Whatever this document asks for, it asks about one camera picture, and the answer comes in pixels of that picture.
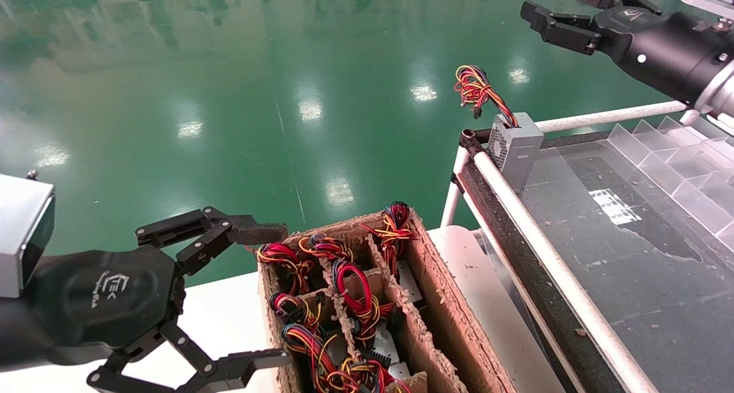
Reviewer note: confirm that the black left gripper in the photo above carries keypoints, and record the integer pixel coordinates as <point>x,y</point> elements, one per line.
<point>109,295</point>

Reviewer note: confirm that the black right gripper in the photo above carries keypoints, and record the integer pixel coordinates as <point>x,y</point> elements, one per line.
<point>665,49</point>

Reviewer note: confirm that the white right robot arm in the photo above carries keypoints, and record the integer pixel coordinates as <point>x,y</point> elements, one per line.
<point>723,92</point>

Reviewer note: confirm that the clear acrylic divider tray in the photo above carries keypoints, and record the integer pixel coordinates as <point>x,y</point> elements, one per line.
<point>659,152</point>

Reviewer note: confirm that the bare grey power supply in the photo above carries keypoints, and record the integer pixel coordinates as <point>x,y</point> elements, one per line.
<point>384,344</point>
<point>408,281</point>

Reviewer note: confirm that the brown divided cardboard box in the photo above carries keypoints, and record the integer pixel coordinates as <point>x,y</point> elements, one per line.
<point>447,324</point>

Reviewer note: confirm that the white pipe rack frame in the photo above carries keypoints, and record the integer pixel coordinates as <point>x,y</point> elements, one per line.
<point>602,117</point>

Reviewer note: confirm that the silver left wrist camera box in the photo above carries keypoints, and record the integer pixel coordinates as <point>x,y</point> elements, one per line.
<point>23,226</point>

